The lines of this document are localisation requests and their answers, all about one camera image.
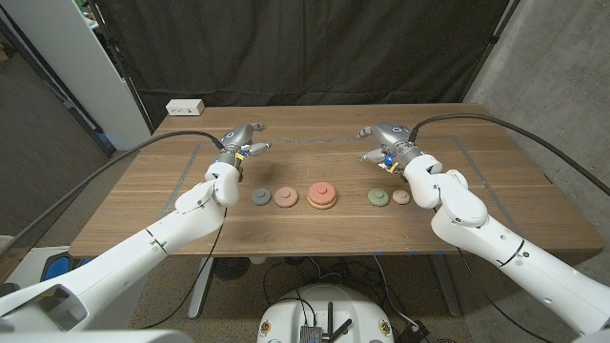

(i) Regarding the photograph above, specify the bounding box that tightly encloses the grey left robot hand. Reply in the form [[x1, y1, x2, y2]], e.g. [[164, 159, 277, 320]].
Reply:
[[216, 122, 272, 168]]

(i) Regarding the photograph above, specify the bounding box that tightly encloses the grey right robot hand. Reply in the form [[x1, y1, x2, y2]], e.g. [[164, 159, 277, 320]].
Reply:
[[356, 122, 426, 173]]

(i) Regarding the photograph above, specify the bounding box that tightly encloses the coral red toy ring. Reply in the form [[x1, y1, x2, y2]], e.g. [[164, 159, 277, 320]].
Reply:
[[307, 181, 338, 205]]

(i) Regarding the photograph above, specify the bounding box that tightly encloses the white power strip box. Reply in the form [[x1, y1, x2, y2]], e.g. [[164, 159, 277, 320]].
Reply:
[[165, 98, 206, 117]]

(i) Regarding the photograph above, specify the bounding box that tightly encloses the black curtain backdrop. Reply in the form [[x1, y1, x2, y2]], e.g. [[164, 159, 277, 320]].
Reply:
[[92, 0, 514, 128]]

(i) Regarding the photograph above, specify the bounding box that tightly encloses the round black floor fan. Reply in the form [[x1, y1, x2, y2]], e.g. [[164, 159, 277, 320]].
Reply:
[[213, 256, 253, 281]]

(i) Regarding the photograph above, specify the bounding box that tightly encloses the white table leg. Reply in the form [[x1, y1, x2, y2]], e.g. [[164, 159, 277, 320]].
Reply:
[[187, 256, 215, 320]]

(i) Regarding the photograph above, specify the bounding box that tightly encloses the grey table leg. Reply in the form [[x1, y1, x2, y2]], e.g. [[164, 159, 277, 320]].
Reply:
[[428, 254, 463, 318]]

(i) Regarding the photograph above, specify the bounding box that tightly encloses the white robot torso base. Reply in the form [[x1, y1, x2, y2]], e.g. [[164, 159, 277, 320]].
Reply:
[[255, 284, 396, 343]]

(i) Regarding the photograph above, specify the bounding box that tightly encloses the black power adapter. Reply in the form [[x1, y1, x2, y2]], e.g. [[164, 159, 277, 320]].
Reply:
[[397, 319, 430, 343]]

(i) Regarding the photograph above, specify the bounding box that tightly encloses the black antenna electronics module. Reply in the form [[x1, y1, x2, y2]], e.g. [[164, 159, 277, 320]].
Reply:
[[298, 301, 354, 343]]

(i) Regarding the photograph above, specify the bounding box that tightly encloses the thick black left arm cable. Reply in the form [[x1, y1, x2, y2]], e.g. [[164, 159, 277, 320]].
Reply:
[[0, 130, 226, 261]]

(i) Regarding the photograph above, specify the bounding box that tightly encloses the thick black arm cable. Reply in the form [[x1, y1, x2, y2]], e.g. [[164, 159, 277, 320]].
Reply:
[[0, 130, 226, 261], [407, 112, 610, 197]]

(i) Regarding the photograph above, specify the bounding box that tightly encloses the small grey toy ring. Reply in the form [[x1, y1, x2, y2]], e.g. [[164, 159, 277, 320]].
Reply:
[[251, 187, 273, 207]]

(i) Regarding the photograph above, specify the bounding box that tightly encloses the green toy ring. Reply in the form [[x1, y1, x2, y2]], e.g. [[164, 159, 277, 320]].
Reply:
[[367, 187, 391, 208]]

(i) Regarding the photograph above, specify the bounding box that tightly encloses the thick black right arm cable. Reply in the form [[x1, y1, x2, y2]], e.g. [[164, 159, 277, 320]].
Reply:
[[407, 112, 610, 197]]

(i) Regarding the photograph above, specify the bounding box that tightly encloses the dusty pink toy ring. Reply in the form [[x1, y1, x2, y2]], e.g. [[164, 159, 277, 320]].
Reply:
[[273, 185, 299, 209]]

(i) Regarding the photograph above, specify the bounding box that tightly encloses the large orange toy ring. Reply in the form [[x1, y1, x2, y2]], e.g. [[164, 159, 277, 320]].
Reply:
[[306, 194, 338, 212]]

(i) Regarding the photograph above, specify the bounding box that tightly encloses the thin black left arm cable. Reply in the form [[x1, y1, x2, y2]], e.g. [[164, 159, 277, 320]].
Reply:
[[140, 208, 229, 331]]

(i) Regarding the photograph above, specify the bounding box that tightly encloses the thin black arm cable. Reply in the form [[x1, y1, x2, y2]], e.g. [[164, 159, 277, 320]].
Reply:
[[455, 246, 557, 343], [140, 208, 229, 331]]

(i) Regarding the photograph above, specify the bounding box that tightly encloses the white floor cable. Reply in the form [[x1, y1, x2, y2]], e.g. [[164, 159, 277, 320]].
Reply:
[[373, 255, 423, 331]]

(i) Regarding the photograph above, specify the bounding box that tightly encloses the white wall panel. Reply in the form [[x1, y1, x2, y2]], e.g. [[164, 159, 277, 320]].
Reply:
[[0, 0, 153, 151]]

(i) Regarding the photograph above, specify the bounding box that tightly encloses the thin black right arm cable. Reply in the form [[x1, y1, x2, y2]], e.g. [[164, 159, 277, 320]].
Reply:
[[455, 246, 557, 343]]

